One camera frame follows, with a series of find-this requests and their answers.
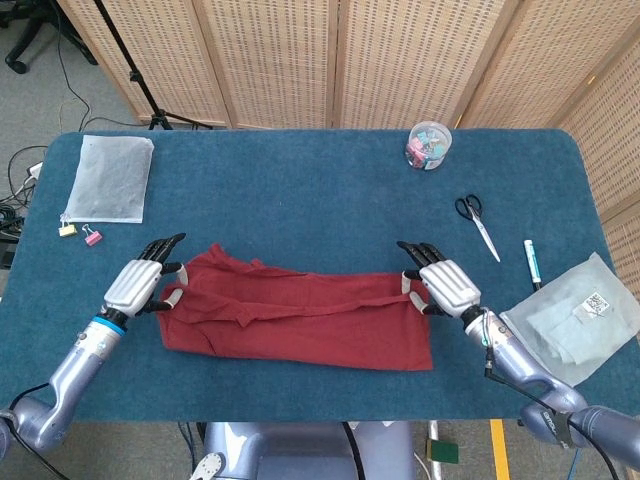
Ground yellow floor tape strip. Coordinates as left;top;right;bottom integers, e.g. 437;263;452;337
489;419;511;480

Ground frosted bag with folded cloth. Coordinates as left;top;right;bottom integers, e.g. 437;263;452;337
498;251;640;387

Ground blue table cover cloth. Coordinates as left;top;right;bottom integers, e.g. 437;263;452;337
0;128;640;424

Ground woven wooden folding screen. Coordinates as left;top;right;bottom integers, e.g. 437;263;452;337
56;0;640;321

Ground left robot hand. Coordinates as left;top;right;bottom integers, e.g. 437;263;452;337
102;232;190;319

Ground black floor cable bundle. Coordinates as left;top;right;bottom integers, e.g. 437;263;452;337
0;144;49;241

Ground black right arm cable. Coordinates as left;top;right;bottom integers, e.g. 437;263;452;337
481;309;629;480

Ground black tripod stand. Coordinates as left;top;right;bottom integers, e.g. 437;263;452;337
92;0;214;132

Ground black office chair base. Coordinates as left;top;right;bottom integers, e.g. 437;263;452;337
0;0;100;75

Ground white frosted zip bag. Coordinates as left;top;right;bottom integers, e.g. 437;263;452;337
64;134;155;225

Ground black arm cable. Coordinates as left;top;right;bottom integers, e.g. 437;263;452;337
7;382;71;480
481;309;629;480

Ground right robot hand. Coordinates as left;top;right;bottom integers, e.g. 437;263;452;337
396;240;482;320

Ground clear jar of binder clips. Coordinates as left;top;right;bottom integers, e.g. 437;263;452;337
404;121;454;172

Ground black-handled scissors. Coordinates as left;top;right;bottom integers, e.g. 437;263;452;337
453;193;502;264

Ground green block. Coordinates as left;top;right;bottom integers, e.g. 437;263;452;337
424;439;460;464

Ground white and teal marker pen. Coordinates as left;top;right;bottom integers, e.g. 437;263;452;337
523;239;544;294

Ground white metal bracket plate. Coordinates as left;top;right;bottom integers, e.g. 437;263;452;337
188;451;227;480

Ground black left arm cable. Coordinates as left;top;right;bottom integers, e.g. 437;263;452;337
7;382;71;480

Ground blue cable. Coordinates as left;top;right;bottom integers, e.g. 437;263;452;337
177;421;204;476

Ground white pipe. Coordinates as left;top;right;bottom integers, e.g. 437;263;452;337
427;421;444;480

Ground red t-shirt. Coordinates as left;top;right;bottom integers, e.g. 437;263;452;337
155;243;434;372

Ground grey-blue robot torso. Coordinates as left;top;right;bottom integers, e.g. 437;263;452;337
202;421;416;480

